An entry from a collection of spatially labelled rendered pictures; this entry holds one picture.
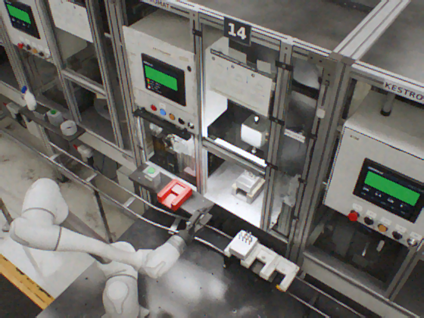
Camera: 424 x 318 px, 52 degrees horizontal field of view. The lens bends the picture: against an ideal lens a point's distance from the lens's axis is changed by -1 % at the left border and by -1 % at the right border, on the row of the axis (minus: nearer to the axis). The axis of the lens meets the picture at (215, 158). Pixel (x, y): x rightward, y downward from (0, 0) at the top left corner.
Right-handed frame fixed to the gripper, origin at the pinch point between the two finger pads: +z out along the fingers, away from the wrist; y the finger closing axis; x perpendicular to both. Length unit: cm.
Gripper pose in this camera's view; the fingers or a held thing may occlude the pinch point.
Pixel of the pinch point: (206, 213)
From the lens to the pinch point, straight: 217.3
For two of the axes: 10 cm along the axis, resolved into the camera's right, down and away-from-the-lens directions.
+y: 0.0, -7.0, -7.2
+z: 5.9, -5.8, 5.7
